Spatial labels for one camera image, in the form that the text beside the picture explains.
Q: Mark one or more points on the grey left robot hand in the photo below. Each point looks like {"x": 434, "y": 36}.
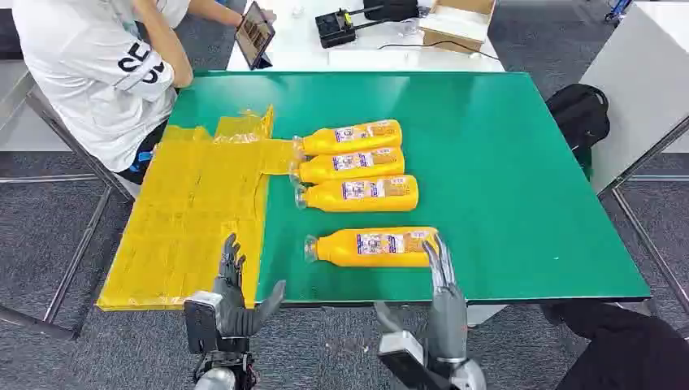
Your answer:
{"x": 234, "y": 312}

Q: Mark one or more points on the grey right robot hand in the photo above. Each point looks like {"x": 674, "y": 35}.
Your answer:
{"x": 447, "y": 323}

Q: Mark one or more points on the orange drink bottle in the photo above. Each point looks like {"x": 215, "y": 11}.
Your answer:
{"x": 374, "y": 247}
{"x": 350, "y": 166}
{"x": 360, "y": 195}
{"x": 352, "y": 137}

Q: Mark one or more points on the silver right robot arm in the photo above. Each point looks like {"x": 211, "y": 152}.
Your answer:
{"x": 468, "y": 377}

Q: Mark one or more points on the yellow sheet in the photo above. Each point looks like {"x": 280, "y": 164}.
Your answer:
{"x": 188, "y": 215}

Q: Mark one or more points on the green mat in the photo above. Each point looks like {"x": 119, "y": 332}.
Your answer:
{"x": 484, "y": 161}

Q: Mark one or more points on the black backpack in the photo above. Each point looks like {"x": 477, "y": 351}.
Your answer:
{"x": 578, "y": 118}

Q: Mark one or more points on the person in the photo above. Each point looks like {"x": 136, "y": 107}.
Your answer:
{"x": 91, "y": 81}

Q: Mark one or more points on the white table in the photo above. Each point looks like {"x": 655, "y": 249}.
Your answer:
{"x": 301, "y": 48}

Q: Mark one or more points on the black tablet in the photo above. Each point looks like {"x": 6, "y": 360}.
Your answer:
{"x": 254, "y": 35}

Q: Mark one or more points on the cardboard box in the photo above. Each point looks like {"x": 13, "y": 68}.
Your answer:
{"x": 455, "y": 27}

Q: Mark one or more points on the clear plastic bag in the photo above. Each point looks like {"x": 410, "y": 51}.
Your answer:
{"x": 409, "y": 27}

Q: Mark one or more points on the black pouch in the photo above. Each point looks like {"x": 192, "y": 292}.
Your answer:
{"x": 390, "y": 9}

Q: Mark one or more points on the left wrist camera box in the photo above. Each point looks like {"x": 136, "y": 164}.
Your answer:
{"x": 200, "y": 323}

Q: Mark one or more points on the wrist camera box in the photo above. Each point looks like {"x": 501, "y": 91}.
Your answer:
{"x": 200, "y": 323}
{"x": 403, "y": 358}

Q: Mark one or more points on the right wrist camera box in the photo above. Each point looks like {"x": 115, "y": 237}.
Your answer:
{"x": 403, "y": 358}

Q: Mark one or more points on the metal frame table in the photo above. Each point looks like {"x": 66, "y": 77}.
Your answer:
{"x": 37, "y": 322}

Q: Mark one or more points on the black device with yellow switch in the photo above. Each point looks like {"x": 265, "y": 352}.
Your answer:
{"x": 335, "y": 29}

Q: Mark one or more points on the blue metal frame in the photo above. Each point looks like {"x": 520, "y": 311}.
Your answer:
{"x": 618, "y": 8}

